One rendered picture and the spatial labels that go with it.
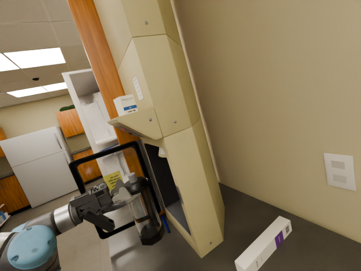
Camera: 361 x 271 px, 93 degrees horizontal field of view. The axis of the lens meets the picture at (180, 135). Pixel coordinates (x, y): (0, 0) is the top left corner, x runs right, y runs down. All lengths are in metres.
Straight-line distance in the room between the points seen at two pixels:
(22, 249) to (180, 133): 0.45
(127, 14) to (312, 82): 0.58
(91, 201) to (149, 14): 0.61
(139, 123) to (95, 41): 0.54
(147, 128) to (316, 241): 0.66
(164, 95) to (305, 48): 0.44
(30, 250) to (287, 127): 0.80
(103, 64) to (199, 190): 0.69
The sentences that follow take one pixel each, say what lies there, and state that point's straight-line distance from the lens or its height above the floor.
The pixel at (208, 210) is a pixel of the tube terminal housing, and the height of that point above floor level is 1.10.
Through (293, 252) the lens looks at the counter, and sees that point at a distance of 0.76.
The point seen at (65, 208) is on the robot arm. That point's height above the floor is 1.29.
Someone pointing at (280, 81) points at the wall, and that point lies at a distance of 0.71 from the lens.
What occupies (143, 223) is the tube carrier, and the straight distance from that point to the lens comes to 0.71.
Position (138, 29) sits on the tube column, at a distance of 0.58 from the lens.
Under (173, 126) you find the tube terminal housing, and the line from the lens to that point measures 0.55.
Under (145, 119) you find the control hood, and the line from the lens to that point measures 0.52.
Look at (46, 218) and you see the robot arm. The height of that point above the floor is 1.29.
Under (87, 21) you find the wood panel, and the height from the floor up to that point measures 1.94.
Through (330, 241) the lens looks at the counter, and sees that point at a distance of 0.81.
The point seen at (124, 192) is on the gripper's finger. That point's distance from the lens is 0.63.
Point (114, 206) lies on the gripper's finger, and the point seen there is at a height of 1.24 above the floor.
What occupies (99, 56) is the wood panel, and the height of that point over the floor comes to 1.80.
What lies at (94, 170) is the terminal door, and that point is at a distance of 0.86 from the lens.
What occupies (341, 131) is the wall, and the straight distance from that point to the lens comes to 0.68.
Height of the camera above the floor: 1.50
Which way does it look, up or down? 11 degrees down
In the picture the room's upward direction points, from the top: 16 degrees counter-clockwise
